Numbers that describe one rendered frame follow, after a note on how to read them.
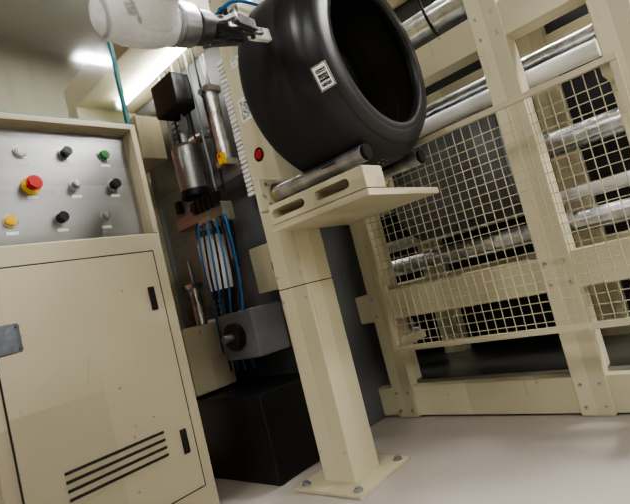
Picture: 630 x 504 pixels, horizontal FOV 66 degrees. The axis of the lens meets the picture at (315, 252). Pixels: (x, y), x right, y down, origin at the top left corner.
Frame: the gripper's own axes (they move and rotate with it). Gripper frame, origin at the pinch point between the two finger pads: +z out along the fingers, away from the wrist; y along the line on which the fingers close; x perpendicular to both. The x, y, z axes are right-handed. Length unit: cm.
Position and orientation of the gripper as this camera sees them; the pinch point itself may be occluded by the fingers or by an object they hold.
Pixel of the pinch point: (258, 34)
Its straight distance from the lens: 129.1
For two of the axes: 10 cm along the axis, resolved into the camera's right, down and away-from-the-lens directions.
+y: -7.1, 2.3, 6.6
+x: 3.4, 9.4, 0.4
